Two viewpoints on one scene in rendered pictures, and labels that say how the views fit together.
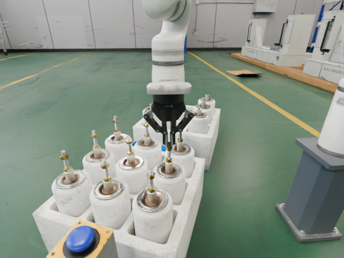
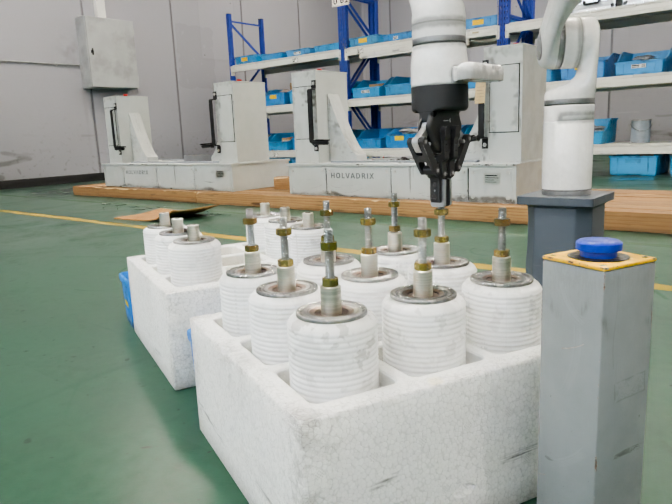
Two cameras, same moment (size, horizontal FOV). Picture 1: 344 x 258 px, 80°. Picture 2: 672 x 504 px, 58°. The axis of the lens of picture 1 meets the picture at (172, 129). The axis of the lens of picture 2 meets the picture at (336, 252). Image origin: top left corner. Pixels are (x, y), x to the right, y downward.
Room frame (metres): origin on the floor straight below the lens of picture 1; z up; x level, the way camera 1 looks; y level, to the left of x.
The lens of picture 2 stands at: (0.00, 0.70, 0.44)
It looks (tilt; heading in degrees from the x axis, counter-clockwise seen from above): 11 degrees down; 315
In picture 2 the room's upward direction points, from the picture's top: 2 degrees counter-clockwise
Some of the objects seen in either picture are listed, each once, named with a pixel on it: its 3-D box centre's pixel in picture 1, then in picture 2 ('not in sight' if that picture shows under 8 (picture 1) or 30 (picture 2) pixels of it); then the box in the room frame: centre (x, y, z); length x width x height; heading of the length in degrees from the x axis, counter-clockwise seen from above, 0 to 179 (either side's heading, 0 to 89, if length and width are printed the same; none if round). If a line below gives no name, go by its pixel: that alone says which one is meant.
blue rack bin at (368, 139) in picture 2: not in sight; (379, 138); (4.37, -4.52, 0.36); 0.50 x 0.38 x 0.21; 95
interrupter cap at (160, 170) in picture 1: (169, 169); (441, 262); (0.47, 0.01, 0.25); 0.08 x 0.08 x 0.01
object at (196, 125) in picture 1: (197, 132); (310, 270); (0.88, -0.13, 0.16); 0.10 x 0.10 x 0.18
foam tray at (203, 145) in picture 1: (180, 131); (239, 300); (1.03, -0.05, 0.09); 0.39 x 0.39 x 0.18; 72
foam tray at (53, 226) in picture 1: (135, 202); (373, 390); (0.50, 0.12, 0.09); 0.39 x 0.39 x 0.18; 72
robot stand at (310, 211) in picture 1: (318, 189); (563, 267); (0.50, -0.47, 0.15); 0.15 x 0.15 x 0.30; 5
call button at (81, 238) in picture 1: (81, 240); (598, 250); (0.21, 0.14, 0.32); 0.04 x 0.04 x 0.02
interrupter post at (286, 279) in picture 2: (97, 152); (286, 278); (0.54, 0.23, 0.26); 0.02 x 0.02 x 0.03
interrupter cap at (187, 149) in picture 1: (179, 149); (395, 250); (0.58, -0.03, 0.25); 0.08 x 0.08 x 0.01
